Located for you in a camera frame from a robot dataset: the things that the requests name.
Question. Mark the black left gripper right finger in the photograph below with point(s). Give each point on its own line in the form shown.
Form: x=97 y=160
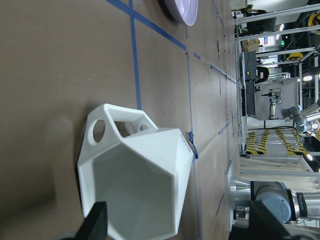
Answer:
x=262 y=225

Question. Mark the lavender round plate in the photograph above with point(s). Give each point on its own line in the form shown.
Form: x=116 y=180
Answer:
x=182 y=11

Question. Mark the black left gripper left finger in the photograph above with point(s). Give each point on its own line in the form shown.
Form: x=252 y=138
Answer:
x=95 y=225

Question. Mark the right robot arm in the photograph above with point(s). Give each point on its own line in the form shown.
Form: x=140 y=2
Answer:
x=285 y=204

